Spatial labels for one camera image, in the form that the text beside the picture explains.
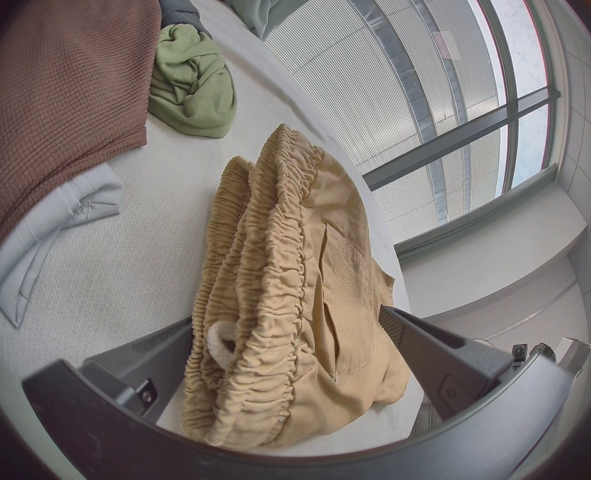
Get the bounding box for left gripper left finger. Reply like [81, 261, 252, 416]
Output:
[80, 315, 197, 417]

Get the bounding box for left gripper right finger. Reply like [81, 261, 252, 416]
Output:
[379, 305, 515, 421]

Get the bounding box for tan shorts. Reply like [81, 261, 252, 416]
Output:
[183, 123, 411, 451]

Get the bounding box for bed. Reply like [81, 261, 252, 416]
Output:
[0, 0, 416, 444]

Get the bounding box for white garment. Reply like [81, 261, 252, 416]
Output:
[0, 163, 125, 326]

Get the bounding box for window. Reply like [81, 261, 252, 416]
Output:
[260, 0, 563, 261]

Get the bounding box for green garment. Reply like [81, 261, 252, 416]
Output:
[148, 23, 238, 140]

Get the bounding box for brown garment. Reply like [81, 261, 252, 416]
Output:
[0, 0, 163, 279]

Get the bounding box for black garment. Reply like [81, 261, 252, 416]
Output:
[148, 0, 213, 39]

